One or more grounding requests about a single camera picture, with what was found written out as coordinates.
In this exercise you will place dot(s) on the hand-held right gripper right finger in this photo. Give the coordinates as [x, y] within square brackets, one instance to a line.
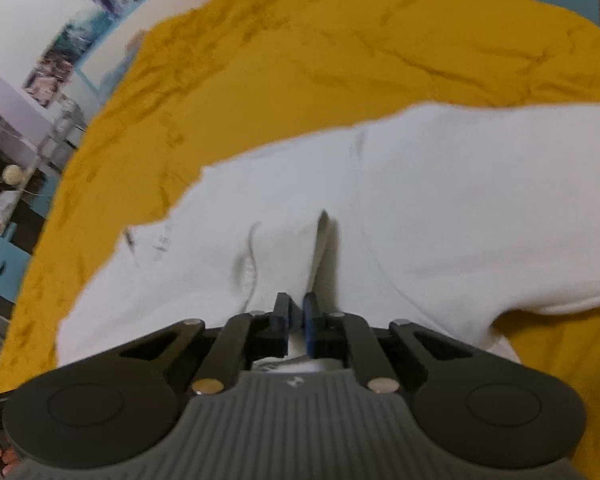
[311, 322]

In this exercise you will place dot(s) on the metal storage rack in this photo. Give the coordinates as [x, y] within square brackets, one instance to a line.
[25, 160]

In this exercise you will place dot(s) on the blue cabinet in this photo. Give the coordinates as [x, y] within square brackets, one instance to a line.
[0, 260]

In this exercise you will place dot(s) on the row of wall posters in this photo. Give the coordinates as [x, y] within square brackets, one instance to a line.
[80, 35]

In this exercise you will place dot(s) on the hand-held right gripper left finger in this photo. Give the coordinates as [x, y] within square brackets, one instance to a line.
[281, 317]

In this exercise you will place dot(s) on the yellow blanket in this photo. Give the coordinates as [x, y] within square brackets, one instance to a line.
[300, 50]

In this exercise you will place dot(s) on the white garment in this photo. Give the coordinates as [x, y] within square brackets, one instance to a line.
[430, 200]

